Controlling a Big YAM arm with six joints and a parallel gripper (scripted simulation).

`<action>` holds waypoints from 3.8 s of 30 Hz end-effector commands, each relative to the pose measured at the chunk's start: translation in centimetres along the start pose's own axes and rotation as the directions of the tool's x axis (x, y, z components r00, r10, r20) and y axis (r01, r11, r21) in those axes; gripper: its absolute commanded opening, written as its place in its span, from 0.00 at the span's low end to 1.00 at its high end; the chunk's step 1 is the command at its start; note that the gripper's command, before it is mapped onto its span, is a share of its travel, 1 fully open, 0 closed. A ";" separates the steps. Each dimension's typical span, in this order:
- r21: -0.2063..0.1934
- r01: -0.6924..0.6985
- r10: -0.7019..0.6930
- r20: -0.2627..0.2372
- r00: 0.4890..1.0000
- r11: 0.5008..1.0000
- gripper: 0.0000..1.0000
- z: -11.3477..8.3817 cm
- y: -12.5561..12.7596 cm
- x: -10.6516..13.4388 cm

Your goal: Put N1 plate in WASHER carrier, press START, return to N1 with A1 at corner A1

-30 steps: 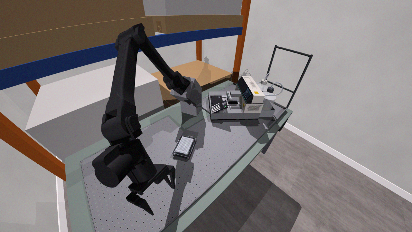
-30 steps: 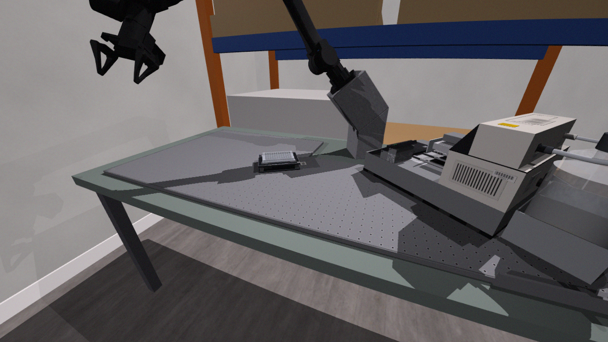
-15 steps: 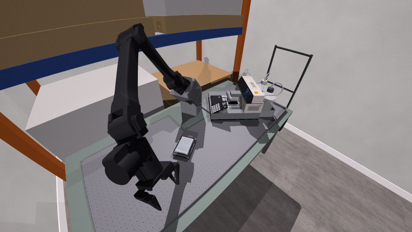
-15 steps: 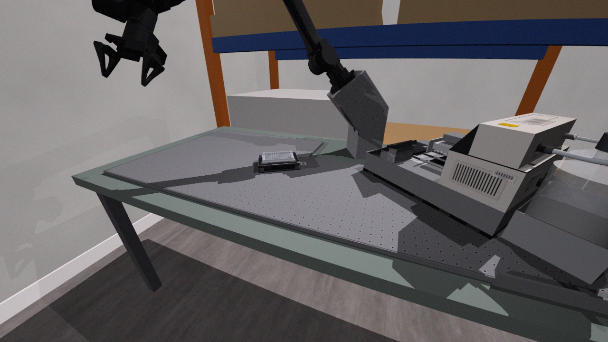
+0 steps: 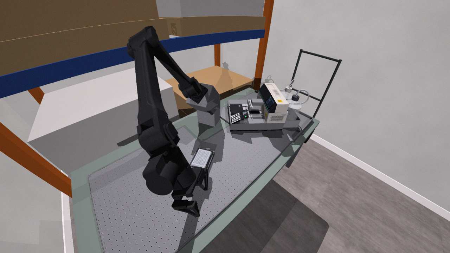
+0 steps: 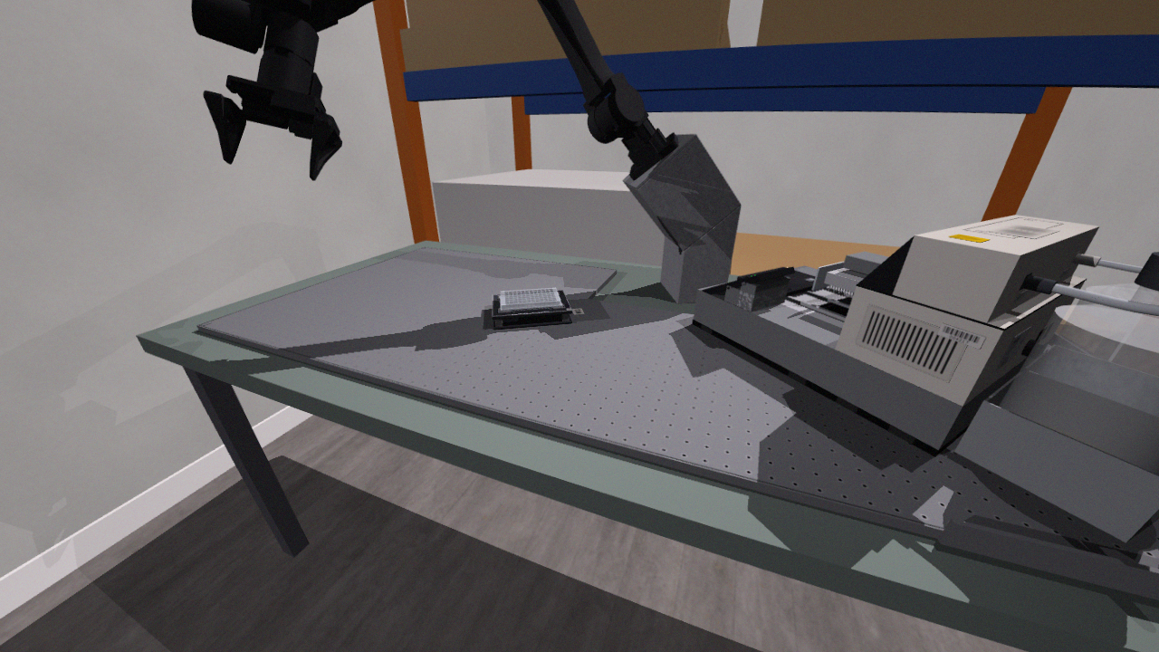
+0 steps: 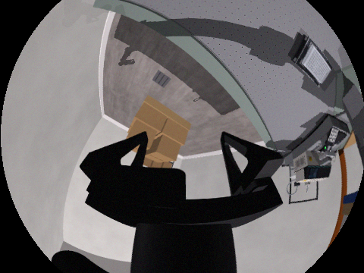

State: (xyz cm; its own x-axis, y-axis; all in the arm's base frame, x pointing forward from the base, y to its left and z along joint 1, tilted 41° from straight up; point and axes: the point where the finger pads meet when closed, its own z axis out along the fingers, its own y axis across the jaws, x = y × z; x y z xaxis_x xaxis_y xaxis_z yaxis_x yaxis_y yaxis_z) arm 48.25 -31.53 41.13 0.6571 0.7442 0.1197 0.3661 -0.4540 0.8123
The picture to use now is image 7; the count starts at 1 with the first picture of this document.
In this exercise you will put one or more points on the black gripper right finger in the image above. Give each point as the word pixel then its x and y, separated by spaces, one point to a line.
pixel 262 162

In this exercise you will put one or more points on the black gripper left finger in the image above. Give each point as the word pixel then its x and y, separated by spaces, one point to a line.
pixel 113 153

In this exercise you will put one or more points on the white multiwell plate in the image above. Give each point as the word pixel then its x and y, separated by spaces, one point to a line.
pixel 321 69

